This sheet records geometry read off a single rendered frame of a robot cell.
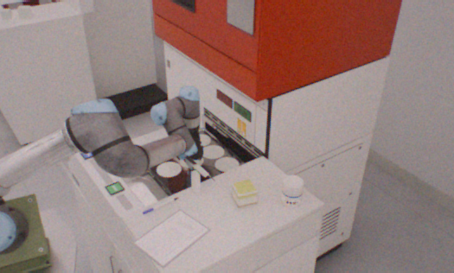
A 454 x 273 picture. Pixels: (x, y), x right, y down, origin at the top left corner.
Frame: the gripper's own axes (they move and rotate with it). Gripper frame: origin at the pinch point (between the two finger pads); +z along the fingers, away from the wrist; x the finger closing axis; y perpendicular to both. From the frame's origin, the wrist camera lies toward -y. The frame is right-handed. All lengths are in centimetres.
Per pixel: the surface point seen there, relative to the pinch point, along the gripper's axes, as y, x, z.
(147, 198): -11.8, 18.9, 3.3
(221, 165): 1.7, -12.2, 1.3
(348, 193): 23, -83, 44
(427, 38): 90, -149, -11
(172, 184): -7.3, 8.9, 1.4
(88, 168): -0.2, 40.6, -4.7
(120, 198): -19.0, 27.9, -4.3
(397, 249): 22, -120, 91
